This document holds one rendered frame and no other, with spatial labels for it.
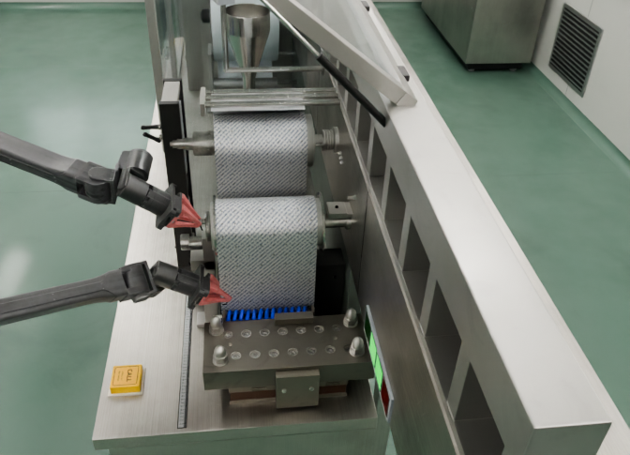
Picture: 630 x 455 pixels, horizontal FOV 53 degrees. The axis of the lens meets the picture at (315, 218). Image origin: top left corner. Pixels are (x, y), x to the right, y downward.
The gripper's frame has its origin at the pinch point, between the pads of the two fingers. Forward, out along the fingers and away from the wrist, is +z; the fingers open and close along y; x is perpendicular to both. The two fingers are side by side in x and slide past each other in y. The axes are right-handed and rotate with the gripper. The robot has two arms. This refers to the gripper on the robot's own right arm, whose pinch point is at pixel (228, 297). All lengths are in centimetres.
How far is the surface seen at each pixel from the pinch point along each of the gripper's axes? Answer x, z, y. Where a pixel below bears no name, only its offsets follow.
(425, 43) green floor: -1, 216, -448
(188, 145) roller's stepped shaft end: 18.5, -20.7, -29.6
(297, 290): 9.9, 14.3, 0.3
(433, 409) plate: 45, 9, 62
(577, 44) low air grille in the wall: 80, 258, -319
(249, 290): 4.7, 3.6, 0.3
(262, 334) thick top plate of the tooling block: 0.1, 9.1, 8.8
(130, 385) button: -24.8, -13.4, 13.0
